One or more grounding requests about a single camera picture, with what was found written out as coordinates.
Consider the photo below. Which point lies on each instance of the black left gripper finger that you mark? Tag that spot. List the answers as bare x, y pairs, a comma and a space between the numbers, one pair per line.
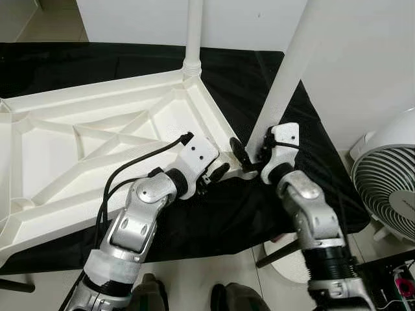
220, 172

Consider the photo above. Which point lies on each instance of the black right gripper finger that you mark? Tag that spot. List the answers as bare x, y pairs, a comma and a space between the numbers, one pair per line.
240, 152

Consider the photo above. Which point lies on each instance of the white plastic table leg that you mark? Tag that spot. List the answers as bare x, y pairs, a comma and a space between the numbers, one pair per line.
288, 65
2, 105
193, 32

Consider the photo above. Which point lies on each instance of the white plastic table top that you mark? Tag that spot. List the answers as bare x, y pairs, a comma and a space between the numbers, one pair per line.
52, 149

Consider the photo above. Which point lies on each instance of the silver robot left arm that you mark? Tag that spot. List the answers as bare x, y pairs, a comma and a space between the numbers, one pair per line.
136, 227

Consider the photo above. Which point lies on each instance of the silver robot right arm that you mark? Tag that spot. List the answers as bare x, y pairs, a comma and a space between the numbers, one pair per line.
314, 220

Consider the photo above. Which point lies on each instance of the black tablecloth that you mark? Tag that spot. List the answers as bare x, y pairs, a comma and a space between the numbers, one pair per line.
227, 220

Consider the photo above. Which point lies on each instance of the dark robot right foot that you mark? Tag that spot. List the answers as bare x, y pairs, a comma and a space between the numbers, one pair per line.
240, 300

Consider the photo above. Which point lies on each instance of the dark robot foot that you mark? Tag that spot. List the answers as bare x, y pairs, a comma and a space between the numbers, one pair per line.
240, 300
149, 295

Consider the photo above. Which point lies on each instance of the dark robot left foot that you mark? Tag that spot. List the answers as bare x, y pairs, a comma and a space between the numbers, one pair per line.
149, 295

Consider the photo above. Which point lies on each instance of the white round floor fan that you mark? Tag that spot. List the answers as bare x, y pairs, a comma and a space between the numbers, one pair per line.
386, 181

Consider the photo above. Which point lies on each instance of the black floor stand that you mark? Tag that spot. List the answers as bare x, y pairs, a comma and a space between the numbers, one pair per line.
382, 275

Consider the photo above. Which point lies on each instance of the pink round reel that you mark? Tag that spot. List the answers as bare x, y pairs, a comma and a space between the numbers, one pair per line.
405, 285

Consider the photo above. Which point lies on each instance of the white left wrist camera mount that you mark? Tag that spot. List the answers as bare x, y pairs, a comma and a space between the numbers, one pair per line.
198, 155

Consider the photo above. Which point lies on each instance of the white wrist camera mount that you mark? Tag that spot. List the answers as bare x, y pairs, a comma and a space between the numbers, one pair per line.
284, 139
198, 155

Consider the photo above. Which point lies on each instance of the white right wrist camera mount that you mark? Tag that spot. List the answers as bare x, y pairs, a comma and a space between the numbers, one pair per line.
284, 139

